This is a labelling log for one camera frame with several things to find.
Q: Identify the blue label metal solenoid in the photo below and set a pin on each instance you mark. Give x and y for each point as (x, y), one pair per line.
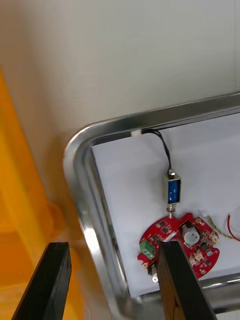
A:
(174, 190)

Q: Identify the round red circuit board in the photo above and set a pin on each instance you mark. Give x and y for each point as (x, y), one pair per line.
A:
(165, 225)

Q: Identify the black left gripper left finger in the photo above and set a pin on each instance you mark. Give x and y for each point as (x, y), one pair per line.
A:
(47, 287)

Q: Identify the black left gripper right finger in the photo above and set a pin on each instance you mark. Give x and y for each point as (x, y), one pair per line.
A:
(180, 287)

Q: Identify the yellow-orange plastic bin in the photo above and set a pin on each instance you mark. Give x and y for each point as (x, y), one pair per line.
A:
(15, 175)

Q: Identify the steel tray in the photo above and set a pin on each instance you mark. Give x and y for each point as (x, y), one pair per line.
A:
(85, 200)

